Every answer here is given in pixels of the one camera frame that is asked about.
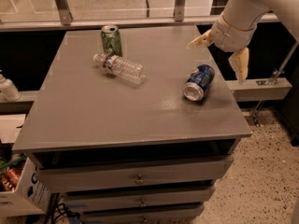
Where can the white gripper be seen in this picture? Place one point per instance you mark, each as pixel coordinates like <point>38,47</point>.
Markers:
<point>231,36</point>

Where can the blue pepsi can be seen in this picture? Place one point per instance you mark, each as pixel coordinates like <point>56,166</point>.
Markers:
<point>197,84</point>

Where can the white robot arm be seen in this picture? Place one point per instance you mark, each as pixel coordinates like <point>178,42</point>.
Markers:
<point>244,14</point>

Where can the green soda can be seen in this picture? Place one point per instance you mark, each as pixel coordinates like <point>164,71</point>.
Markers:
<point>111,39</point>

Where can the orange can in box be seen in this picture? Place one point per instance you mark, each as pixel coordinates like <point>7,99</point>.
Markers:
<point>11,178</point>

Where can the clear plastic water bottle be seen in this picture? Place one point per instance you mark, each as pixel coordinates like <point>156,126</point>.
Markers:
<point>117,66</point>

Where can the grey drawer cabinet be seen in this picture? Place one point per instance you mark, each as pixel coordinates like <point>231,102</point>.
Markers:
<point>82,118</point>

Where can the bottom grey drawer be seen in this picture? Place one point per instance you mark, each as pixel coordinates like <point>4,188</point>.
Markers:
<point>143,215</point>

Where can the grey drawer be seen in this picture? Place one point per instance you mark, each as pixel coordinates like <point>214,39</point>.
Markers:
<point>138,198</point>
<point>128,175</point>
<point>143,215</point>

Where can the middle grey drawer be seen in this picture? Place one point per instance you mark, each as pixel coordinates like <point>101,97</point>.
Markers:
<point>138,198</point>

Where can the top grey drawer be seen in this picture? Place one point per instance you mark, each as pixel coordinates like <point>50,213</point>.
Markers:
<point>128,175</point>

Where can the white plastic bottle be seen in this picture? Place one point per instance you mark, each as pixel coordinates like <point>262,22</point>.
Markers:
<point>8,89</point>

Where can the white cardboard box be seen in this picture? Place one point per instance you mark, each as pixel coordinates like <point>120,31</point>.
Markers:
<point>30,197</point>

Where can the right metal bracket post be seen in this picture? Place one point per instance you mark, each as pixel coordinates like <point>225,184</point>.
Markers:
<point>271,81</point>

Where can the metal bracket post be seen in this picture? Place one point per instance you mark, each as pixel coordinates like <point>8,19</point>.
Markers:
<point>64,12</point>
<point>179,10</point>
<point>271,81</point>

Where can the middle metal bracket post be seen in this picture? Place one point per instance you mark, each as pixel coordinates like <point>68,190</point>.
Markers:
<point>179,10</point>

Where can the left metal bracket post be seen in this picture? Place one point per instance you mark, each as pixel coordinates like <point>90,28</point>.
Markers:
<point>64,12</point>

